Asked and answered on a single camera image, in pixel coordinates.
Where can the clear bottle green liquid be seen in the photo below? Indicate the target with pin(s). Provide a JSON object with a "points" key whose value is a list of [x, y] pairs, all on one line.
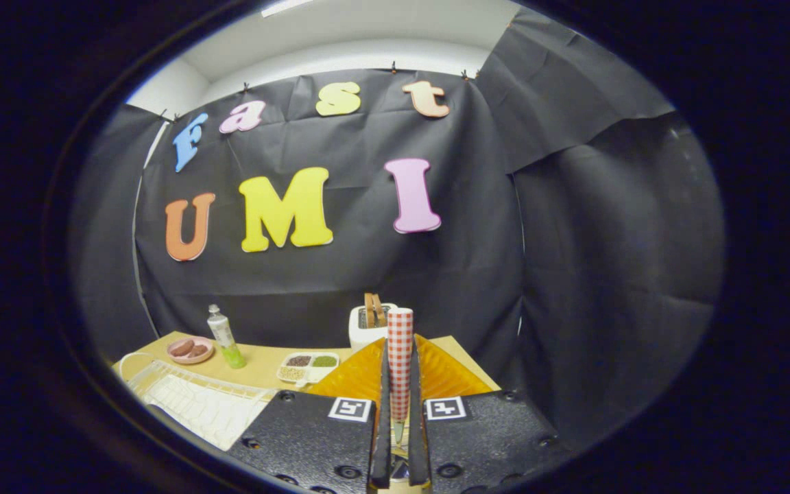
{"points": [[225, 339]]}

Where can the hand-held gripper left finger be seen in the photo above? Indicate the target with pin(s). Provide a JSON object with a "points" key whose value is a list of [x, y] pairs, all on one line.
{"points": [[382, 439]]}

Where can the white compartment tray with grains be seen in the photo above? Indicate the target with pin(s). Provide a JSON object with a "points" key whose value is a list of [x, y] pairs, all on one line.
{"points": [[307, 367]]}

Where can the white toaster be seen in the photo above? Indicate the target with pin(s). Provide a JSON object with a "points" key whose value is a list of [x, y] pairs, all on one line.
{"points": [[361, 336]]}

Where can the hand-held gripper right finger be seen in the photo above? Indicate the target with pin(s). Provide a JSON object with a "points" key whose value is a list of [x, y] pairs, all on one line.
{"points": [[417, 439]]}

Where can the brown toast slice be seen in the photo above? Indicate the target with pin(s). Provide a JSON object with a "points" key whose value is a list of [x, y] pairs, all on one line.
{"points": [[374, 312]]}

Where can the pink plate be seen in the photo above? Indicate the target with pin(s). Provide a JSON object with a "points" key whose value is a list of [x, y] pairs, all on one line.
{"points": [[179, 359]]}

